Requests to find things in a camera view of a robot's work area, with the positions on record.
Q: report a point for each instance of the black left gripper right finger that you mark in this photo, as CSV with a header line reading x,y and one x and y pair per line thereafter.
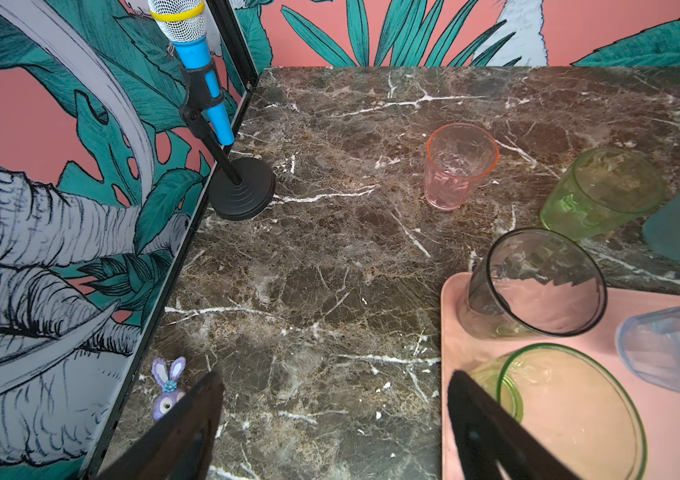
x,y
490,443

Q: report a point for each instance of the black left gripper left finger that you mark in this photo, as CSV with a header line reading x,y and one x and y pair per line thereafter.
x,y
180,445

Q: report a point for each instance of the tall green glass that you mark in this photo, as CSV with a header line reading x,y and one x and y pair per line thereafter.
x,y
572,405

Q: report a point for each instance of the tall smoky grey glass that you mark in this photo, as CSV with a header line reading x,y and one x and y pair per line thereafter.
x,y
533,282

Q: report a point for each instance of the short pink glass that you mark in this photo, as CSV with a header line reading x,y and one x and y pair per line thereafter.
x,y
458,158

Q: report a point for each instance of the pink plastic tray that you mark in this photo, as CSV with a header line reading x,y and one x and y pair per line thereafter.
x,y
658,408

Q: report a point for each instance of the purple bunny toy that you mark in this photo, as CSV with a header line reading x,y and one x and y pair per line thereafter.
x,y
167,377

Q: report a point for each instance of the black microphone stand base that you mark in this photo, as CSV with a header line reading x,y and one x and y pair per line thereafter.
x,y
248,198

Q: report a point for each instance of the short green glass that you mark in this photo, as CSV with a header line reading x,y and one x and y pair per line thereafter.
x,y
603,189

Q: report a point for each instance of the blue toy microphone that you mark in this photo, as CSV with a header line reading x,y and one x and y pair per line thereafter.
x,y
185,25

